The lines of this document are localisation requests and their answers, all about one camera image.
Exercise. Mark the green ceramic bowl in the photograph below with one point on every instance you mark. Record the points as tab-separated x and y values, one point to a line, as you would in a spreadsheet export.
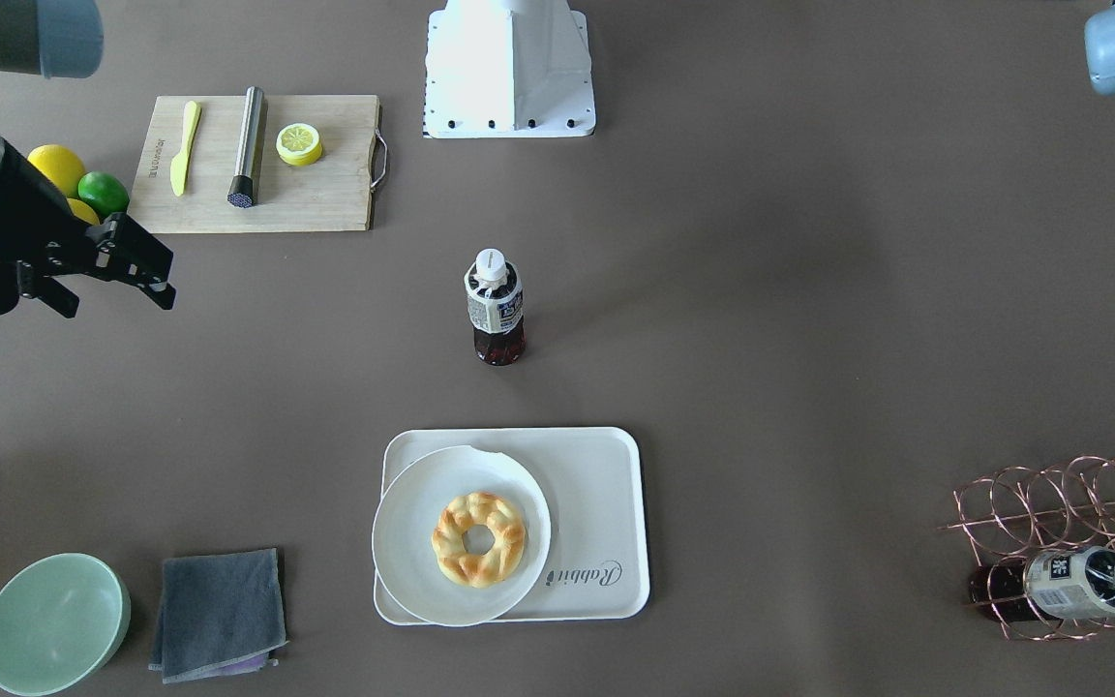
61	619

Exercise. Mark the green lime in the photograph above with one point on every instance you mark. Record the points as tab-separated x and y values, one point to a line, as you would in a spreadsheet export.
103	192

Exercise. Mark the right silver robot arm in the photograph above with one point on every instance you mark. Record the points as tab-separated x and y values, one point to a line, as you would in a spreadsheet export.
53	38

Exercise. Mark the copper wire bottle rack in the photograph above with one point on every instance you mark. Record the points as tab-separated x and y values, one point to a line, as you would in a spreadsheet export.
1011	515

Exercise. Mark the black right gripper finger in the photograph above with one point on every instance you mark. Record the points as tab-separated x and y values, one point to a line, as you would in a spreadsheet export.
157	289
138	254

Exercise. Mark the grey folded cloth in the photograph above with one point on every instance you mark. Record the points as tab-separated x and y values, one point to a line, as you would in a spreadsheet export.
219	615

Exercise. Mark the steel muddler bar tool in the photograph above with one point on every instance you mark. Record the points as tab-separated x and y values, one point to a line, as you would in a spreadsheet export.
243	186

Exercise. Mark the half lemon slice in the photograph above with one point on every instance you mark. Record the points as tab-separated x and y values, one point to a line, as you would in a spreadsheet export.
299	144

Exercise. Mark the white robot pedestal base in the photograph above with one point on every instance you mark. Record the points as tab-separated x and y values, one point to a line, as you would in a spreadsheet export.
508	69

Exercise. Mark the dark tea bottle white cap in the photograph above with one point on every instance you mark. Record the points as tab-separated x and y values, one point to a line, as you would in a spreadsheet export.
495	305

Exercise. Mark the yellow lemon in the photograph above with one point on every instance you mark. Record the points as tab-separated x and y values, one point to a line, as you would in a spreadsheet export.
60	165
83	212

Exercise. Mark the tea bottle in rack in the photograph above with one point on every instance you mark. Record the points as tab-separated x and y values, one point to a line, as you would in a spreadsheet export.
1054	585

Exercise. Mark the cream serving tray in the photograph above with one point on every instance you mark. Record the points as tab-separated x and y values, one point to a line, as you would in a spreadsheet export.
597	565

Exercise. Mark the white round plate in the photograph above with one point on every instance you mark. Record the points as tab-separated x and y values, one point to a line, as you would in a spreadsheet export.
407	516

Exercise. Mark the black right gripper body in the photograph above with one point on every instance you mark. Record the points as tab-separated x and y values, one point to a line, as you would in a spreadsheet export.
38	235

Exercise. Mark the yellow plastic knife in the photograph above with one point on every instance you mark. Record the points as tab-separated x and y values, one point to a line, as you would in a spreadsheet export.
179	167

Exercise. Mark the braided ring bread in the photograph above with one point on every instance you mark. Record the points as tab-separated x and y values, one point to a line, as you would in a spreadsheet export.
479	540

